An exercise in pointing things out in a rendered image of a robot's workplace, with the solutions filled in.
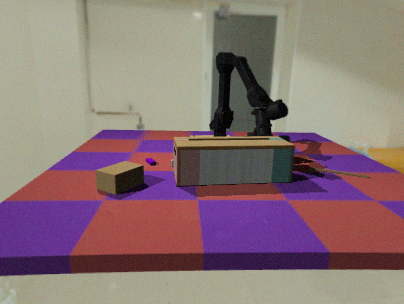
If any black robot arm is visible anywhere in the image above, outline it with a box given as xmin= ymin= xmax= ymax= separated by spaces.
xmin=209 ymin=52 xmax=288 ymax=137

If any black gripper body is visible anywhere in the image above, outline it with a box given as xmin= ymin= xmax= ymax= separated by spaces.
xmin=255 ymin=121 xmax=290 ymax=142

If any tan rectangular block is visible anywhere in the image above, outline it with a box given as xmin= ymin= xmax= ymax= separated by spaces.
xmin=95 ymin=161 xmax=144 ymax=195

